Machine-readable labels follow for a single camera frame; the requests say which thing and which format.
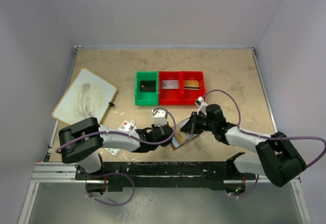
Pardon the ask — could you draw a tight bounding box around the brown leather card holder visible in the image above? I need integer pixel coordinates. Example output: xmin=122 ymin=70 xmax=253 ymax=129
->
xmin=170 ymin=118 xmax=199 ymax=151

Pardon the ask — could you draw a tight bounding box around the gold card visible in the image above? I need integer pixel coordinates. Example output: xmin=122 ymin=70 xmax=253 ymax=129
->
xmin=172 ymin=132 xmax=190 ymax=148
xmin=183 ymin=80 xmax=200 ymax=90

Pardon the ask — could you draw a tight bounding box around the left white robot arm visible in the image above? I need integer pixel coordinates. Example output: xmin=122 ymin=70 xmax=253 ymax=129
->
xmin=56 ymin=117 xmax=176 ymax=174

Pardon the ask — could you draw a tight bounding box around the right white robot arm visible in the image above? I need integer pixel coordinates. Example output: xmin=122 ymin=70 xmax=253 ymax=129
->
xmin=180 ymin=104 xmax=307 ymax=187

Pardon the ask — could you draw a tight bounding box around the silver card in bin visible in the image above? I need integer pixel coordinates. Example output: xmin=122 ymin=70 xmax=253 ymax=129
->
xmin=161 ymin=80 xmax=179 ymax=90

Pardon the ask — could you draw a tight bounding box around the grey chip card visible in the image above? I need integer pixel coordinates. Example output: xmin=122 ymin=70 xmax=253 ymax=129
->
xmin=139 ymin=80 xmax=156 ymax=92

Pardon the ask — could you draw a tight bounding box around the clear plastic packet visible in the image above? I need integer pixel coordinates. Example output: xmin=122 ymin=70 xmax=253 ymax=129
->
xmin=100 ymin=120 xmax=140 ymax=157

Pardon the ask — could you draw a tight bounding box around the red middle plastic bin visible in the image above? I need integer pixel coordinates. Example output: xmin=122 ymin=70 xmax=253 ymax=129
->
xmin=158 ymin=71 xmax=183 ymax=105

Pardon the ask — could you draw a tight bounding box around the red plastic bin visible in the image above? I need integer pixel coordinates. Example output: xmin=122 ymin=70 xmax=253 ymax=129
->
xmin=181 ymin=71 xmax=206 ymax=105
xmin=158 ymin=71 xmax=183 ymax=105

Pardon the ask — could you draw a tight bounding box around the red right plastic bin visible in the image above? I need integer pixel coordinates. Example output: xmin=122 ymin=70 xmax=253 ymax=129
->
xmin=181 ymin=71 xmax=206 ymax=105

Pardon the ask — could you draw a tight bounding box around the green plastic bin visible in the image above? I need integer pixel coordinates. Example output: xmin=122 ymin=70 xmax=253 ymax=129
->
xmin=134 ymin=71 xmax=158 ymax=106

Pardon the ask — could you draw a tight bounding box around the white board yellow rim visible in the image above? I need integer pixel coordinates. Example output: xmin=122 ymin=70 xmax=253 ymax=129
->
xmin=52 ymin=68 xmax=117 ymax=125

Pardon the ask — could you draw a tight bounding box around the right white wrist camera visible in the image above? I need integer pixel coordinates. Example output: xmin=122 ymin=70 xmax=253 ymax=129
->
xmin=195 ymin=97 xmax=208 ymax=115

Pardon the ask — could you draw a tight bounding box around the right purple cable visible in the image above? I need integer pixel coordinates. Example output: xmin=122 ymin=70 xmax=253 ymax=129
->
xmin=200 ymin=89 xmax=326 ymax=199

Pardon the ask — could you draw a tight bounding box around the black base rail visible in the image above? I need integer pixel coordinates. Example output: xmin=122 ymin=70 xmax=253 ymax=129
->
xmin=75 ymin=160 xmax=256 ymax=192

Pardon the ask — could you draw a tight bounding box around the aluminium frame rail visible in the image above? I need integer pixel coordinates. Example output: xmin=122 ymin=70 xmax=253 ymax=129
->
xmin=31 ymin=162 xmax=301 ymax=183

